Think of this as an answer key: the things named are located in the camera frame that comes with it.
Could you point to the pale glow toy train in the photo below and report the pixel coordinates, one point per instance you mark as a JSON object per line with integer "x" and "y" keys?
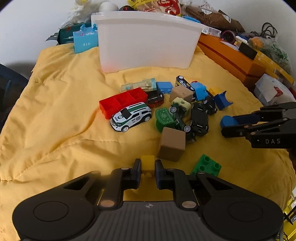
{"x": 146, "y": 85}

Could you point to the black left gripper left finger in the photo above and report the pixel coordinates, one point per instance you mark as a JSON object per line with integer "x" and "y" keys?
{"x": 117, "y": 182}

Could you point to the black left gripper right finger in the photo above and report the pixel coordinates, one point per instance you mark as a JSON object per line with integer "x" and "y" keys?
{"x": 177, "y": 182}

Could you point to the tan wooden cube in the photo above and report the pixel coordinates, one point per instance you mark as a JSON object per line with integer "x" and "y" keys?
{"x": 181, "y": 92}

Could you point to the red transparent long brick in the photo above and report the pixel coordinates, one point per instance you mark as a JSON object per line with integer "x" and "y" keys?
{"x": 115, "y": 103}

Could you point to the black red toy car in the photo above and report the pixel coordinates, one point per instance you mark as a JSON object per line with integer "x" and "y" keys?
{"x": 155, "y": 99}

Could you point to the brown paper package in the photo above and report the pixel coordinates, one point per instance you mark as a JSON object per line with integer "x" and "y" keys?
{"x": 214, "y": 19}

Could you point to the yellow snack bag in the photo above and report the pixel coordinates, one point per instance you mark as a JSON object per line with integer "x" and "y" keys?
{"x": 170, "y": 7}

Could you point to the white paper bag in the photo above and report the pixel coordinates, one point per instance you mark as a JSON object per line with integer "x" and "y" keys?
{"x": 270, "y": 91}

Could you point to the white plastic bin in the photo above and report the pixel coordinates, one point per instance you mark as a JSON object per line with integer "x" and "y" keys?
{"x": 131, "y": 39}

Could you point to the blue arch block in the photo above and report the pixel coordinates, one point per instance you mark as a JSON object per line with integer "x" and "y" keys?
{"x": 221, "y": 101}

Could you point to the white green toy car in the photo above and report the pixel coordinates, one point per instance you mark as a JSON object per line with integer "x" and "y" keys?
{"x": 130, "y": 116}

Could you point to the dark green box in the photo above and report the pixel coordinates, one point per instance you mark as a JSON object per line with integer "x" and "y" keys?
{"x": 65, "y": 35}

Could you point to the yellow small brick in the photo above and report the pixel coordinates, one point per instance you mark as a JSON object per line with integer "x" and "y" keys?
{"x": 148, "y": 165}

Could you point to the green lego brick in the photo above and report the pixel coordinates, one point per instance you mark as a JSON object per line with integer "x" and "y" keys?
{"x": 207, "y": 165}

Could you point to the black yellow toy car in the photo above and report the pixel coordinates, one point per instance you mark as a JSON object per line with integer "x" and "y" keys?
{"x": 180, "y": 81}

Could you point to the light blue brick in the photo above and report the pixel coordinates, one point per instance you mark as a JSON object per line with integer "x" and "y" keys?
{"x": 200, "y": 91}

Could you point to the light blue small box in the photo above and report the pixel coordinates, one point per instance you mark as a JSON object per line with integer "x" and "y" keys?
{"x": 84, "y": 41}

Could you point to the blue round block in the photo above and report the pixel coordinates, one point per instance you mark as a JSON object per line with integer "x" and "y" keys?
{"x": 228, "y": 121}

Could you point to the dark green toy car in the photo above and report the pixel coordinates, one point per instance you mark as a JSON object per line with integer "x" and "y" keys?
{"x": 180, "y": 125}

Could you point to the tan wooden block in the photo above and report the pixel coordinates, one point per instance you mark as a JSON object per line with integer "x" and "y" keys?
{"x": 172, "y": 144}

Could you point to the white ball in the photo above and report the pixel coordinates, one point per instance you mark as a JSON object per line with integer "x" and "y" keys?
{"x": 108, "y": 6}

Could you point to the green arch block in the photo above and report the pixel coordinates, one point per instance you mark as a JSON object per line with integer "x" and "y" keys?
{"x": 164, "y": 119}

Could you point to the small black toy car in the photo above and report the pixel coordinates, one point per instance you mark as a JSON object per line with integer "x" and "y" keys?
{"x": 210, "y": 104}

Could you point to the yellow cloth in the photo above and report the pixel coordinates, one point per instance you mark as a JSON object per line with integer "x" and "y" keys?
{"x": 56, "y": 131}

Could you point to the cream green toy car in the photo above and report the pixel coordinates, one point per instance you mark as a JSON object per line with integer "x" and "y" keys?
{"x": 180, "y": 106}

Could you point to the orange long box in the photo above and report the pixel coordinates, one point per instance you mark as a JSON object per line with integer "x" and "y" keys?
{"x": 246, "y": 70}

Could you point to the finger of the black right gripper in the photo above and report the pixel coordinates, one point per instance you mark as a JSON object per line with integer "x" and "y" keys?
{"x": 254, "y": 118}
{"x": 242, "y": 132}

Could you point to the white plastic bag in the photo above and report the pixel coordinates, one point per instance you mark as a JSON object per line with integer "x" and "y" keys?
{"x": 81, "y": 12}

